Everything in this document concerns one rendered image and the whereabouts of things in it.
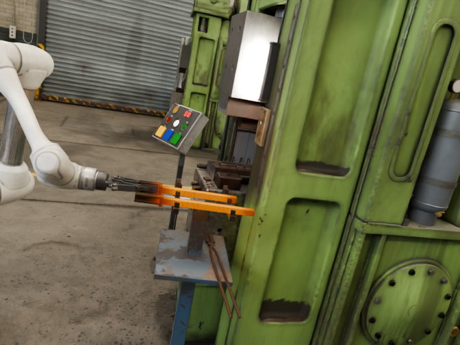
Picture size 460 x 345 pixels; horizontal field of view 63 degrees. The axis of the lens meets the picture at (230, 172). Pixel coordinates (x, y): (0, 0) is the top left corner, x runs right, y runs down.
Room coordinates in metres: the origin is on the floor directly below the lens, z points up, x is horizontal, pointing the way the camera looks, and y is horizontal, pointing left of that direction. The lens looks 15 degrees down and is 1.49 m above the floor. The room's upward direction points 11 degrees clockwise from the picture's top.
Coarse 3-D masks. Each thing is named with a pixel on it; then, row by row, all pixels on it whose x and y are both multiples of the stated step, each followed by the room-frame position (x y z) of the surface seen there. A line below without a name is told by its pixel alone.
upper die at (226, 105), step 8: (224, 96) 1.98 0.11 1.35; (224, 104) 1.95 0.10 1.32; (232, 104) 1.90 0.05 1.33; (240, 104) 1.91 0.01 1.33; (248, 104) 1.92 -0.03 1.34; (256, 104) 1.94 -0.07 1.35; (264, 104) 1.95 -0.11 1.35; (224, 112) 1.92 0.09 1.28; (232, 112) 1.90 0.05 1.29; (240, 112) 1.91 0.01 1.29; (248, 112) 1.93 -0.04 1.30; (256, 112) 1.94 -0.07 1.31
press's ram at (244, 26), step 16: (240, 16) 1.94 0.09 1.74; (256, 16) 1.86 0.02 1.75; (272, 16) 1.88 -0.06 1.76; (240, 32) 1.89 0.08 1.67; (256, 32) 1.86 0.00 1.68; (272, 32) 1.89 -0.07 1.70; (240, 48) 1.85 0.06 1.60; (256, 48) 1.87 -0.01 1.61; (224, 64) 2.10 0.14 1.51; (240, 64) 1.85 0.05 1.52; (256, 64) 1.87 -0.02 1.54; (224, 80) 2.04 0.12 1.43; (240, 80) 1.85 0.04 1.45; (256, 80) 1.88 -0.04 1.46; (240, 96) 1.86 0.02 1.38; (256, 96) 1.88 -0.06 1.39
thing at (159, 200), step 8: (136, 192) 1.28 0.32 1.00; (136, 200) 1.27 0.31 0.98; (144, 200) 1.28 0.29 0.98; (152, 200) 1.28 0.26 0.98; (160, 200) 1.27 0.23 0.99; (168, 200) 1.28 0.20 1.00; (176, 200) 1.29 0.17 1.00; (184, 200) 1.31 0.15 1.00; (192, 208) 1.30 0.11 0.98; (200, 208) 1.30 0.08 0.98; (208, 208) 1.31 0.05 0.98; (216, 208) 1.31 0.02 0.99; (224, 208) 1.32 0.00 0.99; (232, 208) 1.32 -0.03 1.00; (240, 208) 1.34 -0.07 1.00; (248, 208) 1.36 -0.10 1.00
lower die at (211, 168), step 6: (210, 162) 2.02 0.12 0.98; (228, 162) 2.02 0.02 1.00; (234, 162) 2.13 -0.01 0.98; (210, 168) 1.99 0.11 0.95; (216, 168) 1.89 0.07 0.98; (222, 168) 1.90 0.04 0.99; (228, 168) 1.91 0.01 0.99; (234, 168) 1.94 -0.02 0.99; (240, 168) 1.96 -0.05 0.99; (246, 168) 1.99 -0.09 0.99; (210, 174) 1.97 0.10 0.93; (240, 174) 1.93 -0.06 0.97; (246, 174) 1.94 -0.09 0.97
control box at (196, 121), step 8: (176, 104) 2.59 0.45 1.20; (168, 112) 2.58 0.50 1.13; (176, 112) 2.53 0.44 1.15; (184, 112) 2.47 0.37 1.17; (192, 112) 2.42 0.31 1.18; (200, 112) 2.37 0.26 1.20; (184, 120) 2.41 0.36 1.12; (192, 120) 2.36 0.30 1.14; (200, 120) 2.36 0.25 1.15; (168, 128) 2.46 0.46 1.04; (176, 128) 2.41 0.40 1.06; (192, 128) 2.33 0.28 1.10; (200, 128) 2.37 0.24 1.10; (184, 136) 2.31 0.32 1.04; (192, 136) 2.34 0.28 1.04; (168, 144) 2.36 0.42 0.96; (184, 144) 2.30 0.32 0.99; (184, 152) 2.31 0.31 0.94
